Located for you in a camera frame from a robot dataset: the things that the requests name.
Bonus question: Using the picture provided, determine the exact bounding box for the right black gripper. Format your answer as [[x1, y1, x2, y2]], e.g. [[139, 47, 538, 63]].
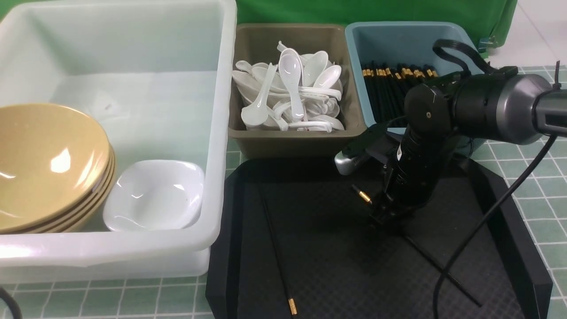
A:
[[371, 84, 456, 224]]

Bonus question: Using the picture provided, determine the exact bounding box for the black chopstick gold tip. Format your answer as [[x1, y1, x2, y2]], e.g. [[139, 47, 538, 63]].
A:
[[258, 189, 300, 319], [351, 184, 482, 307]]

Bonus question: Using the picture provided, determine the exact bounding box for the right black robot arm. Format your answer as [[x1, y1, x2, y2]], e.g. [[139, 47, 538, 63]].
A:
[[371, 67, 566, 225]]

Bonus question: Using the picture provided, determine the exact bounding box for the pile of black chopsticks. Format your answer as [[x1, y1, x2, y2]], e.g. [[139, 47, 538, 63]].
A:
[[361, 62, 439, 128]]

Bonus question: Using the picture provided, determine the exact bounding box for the blue chopstick bin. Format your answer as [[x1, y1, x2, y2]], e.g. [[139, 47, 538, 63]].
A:
[[345, 21, 476, 127]]

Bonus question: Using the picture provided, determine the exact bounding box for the black plastic serving tray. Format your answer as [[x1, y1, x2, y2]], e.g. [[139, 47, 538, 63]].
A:
[[205, 157, 553, 319]]

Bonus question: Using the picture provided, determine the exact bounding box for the white soup spoon centre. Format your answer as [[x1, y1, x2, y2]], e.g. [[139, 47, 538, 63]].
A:
[[278, 48, 305, 122]]

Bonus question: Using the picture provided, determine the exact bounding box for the white soup spoon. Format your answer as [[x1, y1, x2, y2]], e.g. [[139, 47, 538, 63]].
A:
[[278, 48, 305, 122], [241, 63, 277, 128]]

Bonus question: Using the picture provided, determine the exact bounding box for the white soup spoon left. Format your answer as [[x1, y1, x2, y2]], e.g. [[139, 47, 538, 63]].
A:
[[241, 63, 277, 128]]

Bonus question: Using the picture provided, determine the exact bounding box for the green backdrop cloth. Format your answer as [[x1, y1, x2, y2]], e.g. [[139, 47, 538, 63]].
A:
[[236, 0, 518, 60]]

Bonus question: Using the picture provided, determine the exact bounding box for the olive brown spoon bin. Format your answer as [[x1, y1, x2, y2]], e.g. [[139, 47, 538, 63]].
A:
[[228, 23, 367, 159]]

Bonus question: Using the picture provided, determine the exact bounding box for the stacked white dish in bin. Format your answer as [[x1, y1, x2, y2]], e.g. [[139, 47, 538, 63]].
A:
[[103, 159, 205, 232]]

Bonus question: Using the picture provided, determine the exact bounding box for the large translucent white plastic bin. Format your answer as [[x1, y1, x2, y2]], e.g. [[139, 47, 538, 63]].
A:
[[1, 0, 237, 284]]

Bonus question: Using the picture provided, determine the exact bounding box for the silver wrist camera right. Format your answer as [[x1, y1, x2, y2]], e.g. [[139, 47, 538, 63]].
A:
[[334, 124, 387, 175]]

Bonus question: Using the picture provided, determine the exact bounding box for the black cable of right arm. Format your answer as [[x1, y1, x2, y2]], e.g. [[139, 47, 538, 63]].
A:
[[432, 39, 561, 319]]

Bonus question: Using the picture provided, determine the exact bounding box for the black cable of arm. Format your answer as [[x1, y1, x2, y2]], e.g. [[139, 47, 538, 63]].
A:
[[432, 39, 561, 319], [0, 287, 23, 319]]

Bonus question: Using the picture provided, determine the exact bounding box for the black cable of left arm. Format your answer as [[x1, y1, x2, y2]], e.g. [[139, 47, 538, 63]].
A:
[[0, 287, 23, 319]]

